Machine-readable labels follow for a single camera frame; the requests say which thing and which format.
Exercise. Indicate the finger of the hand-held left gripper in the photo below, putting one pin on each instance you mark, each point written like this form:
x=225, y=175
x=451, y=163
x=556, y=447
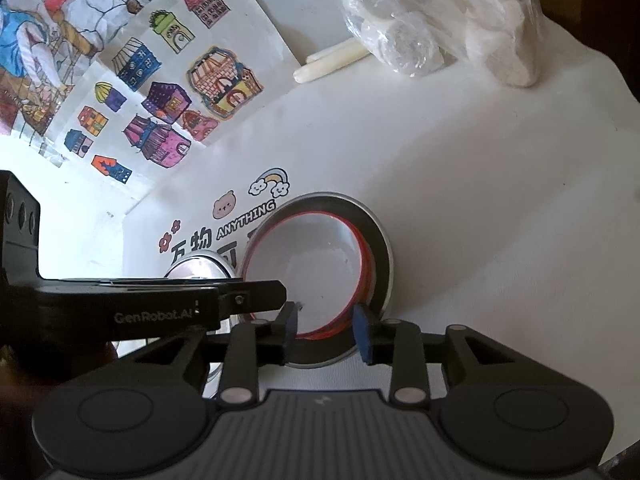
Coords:
x=255, y=297

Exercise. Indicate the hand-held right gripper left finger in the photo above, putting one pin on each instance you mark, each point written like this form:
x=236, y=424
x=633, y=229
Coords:
x=289, y=327

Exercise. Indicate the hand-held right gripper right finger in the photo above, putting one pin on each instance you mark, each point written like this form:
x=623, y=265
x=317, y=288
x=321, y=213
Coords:
x=361, y=335

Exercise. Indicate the white bowl red rim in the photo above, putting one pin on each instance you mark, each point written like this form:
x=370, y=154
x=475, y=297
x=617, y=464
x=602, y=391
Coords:
x=325, y=335
x=305, y=260

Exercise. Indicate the matte steel bowl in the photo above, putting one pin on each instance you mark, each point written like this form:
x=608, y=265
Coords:
x=200, y=266

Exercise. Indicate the shiny steel bowl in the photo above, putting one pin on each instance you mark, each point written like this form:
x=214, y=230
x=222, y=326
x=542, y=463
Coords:
x=381, y=260

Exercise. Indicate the white printed table mat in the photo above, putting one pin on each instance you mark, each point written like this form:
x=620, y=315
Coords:
x=475, y=185

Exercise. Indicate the white stick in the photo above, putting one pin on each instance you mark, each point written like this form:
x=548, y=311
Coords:
x=325, y=67
x=320, y=55

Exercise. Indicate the coloured houses drawing paper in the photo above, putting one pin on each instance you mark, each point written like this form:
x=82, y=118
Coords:
x=200, y=60

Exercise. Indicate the coloured figures drawing paper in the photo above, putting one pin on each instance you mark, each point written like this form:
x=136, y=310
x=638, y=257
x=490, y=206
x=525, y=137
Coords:
x=50, y=35

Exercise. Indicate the clear plastic bag white lumps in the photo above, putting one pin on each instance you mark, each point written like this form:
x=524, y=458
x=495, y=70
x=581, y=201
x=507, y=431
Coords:
x=425, y=10

